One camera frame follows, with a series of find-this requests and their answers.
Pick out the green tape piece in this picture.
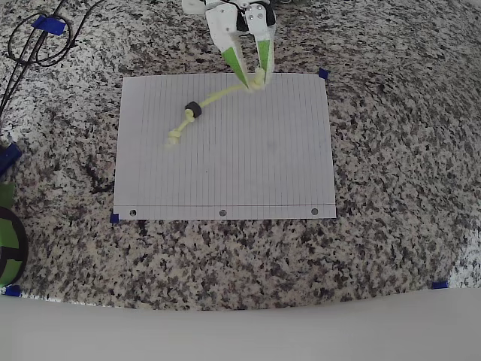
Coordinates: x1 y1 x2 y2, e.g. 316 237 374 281
0 181 17 206

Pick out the black and green round holder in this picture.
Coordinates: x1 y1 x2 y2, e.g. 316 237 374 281
0 205 29 287

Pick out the looped black cable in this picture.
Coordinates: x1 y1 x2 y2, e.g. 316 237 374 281
7 0 108 69

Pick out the yellow-green knotted rope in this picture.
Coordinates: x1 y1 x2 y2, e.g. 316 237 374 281
162 67 268 150

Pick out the straight black cable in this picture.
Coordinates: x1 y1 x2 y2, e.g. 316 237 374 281
0 0 67 116

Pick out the lined white paper sheet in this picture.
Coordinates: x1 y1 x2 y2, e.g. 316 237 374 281
112 71 337 221

